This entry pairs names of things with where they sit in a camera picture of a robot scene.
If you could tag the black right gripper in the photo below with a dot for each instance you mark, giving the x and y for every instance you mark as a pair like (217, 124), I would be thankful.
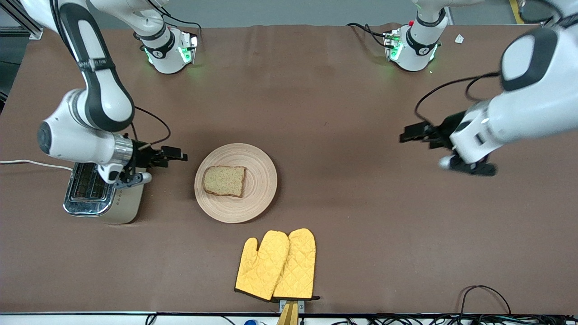
(143, 157)

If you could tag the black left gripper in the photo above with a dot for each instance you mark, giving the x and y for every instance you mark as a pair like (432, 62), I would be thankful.
(445, 128)

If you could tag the slice of brown toast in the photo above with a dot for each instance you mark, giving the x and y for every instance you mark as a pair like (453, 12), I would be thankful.
(224, 181)

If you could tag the round wooden plate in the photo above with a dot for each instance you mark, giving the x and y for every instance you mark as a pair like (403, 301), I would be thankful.
(257, 198)

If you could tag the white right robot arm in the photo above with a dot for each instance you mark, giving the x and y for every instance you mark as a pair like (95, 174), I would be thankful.
(99, 90)

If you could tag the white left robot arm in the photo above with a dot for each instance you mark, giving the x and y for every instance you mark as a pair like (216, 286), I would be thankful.
(533, 104)

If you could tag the cream and chrome toaster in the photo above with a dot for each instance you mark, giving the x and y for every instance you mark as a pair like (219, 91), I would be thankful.
(90, 198)

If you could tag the brown table cover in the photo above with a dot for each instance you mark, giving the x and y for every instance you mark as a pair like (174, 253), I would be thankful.
(343, 90)

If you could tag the small white paper scrap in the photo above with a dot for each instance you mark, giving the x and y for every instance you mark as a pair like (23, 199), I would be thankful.
(459, 39)

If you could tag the yellow quilted oven mitt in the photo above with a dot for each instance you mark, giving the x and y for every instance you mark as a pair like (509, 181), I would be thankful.
(298, 266)
(262, 266)

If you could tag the metal bracket with wooden stick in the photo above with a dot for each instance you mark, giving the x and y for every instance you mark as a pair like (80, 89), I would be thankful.
(290, 311)

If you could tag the aluminium frame profile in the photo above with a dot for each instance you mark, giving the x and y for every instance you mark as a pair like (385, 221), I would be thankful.
(25, 22)

